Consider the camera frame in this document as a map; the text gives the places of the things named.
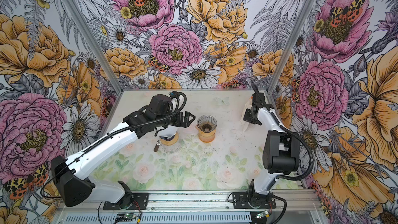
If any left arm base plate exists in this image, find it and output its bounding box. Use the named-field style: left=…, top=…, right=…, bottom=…
left=103, top=193, right=149, bottom=211

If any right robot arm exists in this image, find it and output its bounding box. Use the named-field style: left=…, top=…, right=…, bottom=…
left=243, top=92, right=300, bottom=208

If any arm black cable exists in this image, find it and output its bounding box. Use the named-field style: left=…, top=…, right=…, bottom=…
left=251, top=83, right=315, bottom=181
left=39, top=91, right=188, bottom=200

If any clear glass carafe brown handle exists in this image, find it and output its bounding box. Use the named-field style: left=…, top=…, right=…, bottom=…
left=153, top=140, right=181, bottom=153

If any green circuit board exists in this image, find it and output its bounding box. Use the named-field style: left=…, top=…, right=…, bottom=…
left=256, top=211, right=269, bottom=219
left=115, top=213, right=138, bottom=222

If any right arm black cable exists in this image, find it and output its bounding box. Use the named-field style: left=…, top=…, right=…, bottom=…
left=251, top=83, right=315, bottom=181

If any wooden ring holder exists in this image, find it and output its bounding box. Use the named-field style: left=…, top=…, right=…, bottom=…
left=160, top=133, right=179, bottom=146

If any grey ribbed dripper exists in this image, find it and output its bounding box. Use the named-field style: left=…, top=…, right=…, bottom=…
left=197, top=115, right=217, bottom=133

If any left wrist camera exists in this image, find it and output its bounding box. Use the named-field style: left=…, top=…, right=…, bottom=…
left=170, top=91, right=181, bottom=112

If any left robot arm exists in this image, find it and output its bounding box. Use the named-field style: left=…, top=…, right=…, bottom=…
left=51, top=91, right=195, bottom=209

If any green circuit board right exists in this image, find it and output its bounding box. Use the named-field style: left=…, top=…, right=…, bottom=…
left=256, top=211, right=269, bottom=219

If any aluminium front rail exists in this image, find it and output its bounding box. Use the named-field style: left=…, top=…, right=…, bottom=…
left=56, top=189, right=322, bottom=215

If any green circuit board left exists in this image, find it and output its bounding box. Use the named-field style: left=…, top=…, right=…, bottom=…
left=115, top=213, right=138, bottom=222

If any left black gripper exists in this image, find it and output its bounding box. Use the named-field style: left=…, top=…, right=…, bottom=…
left=156, top=111, right=195, bottom=128

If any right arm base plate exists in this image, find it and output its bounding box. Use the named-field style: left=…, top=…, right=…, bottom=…
left=229, top=191, right=276, bottom=209

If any orange glass pitcher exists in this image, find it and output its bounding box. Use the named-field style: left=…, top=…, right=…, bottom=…
left=196, top=127, right=216, bottom=143

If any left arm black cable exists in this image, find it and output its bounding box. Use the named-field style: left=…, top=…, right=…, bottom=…
left=39, top=91, right=188, bottom=200

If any white paper coffee filter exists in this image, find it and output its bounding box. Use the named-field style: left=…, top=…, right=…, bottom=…
left=158, top=125, right=178, bottom=138

